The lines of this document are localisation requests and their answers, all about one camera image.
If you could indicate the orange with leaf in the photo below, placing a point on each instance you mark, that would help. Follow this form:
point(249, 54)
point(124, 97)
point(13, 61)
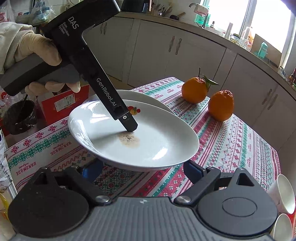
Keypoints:
point(195, 89)

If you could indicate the white plate fruit print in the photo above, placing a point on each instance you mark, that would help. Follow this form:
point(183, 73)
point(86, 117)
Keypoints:
point(161, 140)
point(135, 96)

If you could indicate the bumpy orange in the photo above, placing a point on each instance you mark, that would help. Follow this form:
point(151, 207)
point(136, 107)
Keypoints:
point(221, 105)

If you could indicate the patterned tablecloth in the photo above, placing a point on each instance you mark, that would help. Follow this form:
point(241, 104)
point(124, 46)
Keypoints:
point(227, 146)

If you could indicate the wooden cutting board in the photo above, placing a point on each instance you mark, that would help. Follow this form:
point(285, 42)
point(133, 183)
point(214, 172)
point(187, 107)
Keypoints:
point(273, 55)

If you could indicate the left gloved hand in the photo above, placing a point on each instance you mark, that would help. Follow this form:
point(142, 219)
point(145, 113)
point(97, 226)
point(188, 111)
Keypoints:
point(44, 48)

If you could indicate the kitchen faucet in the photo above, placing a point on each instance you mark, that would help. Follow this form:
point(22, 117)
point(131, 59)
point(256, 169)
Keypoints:
point(202, 11)

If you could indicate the left white sleeve forearm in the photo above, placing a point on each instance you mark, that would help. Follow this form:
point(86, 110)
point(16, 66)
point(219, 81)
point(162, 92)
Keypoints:
point(11, 36)

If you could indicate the red cardboard box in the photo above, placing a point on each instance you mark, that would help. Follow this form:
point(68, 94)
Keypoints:
point(57, 107)

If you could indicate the white plate front fruit print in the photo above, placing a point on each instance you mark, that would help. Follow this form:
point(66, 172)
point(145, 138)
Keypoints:
point(135, 96)

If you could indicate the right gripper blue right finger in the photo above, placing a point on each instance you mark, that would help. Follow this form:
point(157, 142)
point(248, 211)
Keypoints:
point(203, 180)

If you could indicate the white cabinet run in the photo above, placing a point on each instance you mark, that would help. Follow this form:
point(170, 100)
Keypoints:
point(139, 49)

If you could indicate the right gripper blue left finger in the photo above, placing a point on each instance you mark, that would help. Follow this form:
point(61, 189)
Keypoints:
point(80, 180)

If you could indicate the white plate back fruit print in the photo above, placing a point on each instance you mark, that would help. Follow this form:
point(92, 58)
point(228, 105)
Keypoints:
point(161, 140)

